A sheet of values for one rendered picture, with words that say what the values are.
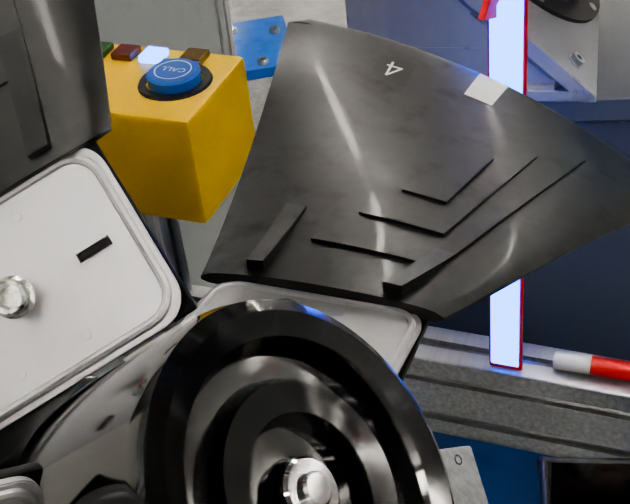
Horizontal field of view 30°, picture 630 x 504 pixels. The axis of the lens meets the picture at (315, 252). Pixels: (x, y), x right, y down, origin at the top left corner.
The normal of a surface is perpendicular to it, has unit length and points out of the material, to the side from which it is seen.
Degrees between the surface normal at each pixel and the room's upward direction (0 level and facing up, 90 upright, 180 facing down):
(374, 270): 9
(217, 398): 50
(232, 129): 90
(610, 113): 90
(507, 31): 90
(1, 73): 43
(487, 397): 90
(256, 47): 0
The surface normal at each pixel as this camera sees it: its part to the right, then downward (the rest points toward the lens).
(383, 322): -0.05, -0.86
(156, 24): 0.93, 0.15
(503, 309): -0.36, 0.59
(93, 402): -0.70, -0.64
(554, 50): 0.60, -0.55
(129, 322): -0.06, -0.09
